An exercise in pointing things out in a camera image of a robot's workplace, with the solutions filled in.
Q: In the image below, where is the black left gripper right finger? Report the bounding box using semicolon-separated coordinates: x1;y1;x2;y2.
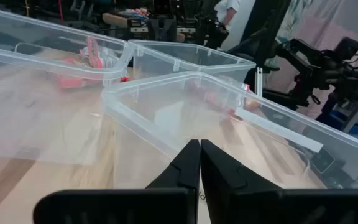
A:
200;139;358;224

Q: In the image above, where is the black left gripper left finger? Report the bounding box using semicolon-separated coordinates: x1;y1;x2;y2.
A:
32;139;201;224

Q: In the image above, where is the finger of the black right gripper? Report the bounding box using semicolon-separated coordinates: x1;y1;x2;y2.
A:
277;39;321;68
293;73;315;108

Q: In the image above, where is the orange Maruchan ramen pack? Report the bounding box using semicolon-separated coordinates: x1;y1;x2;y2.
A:
56;75;88;91
81;36;106;70
191;80;245;121

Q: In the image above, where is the white curtain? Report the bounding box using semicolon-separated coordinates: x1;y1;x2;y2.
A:
261;0;358;121

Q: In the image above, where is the blue storage bin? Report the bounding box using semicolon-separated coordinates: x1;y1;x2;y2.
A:
315;108;358;136

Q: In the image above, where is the silver aluminium profile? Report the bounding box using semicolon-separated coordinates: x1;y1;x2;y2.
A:
254;67;264;98

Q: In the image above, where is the clear plastic bin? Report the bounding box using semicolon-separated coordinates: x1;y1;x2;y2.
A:
0;5;135;166
101;70;358;190
128;39;257;86

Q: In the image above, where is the person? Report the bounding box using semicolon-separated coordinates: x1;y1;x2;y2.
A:
196;0;241;50

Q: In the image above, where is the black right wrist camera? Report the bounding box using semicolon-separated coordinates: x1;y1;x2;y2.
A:
333;36;358;62

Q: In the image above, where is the black upright post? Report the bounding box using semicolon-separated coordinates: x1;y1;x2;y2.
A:
240;0;292;68

